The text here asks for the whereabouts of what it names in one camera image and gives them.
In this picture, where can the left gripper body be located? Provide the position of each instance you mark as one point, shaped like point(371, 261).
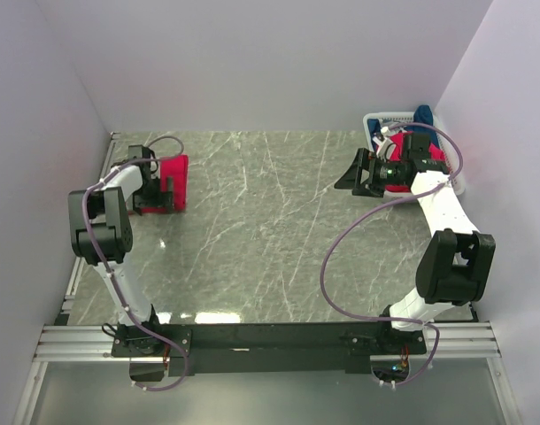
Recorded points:
point(150, 196)

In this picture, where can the red t shirt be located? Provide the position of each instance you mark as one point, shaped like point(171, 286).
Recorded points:
point(398, 150)
point(177, 169)

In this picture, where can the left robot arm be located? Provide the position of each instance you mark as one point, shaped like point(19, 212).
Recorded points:
point(102, 235)

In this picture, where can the blue t shirt in basket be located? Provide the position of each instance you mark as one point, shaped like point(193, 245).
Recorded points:
point(373, 121)

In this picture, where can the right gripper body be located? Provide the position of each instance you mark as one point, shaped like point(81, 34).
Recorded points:
point(385, 173)

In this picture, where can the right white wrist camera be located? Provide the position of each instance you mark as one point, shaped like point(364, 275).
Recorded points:
point(386, 148)

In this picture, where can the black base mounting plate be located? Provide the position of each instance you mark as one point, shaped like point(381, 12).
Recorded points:
point(264, 347)

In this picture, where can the red t shirt in basket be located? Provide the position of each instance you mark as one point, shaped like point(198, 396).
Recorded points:
point(398, 150)

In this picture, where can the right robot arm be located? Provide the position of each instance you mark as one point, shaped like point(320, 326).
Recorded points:
point(455, 267)

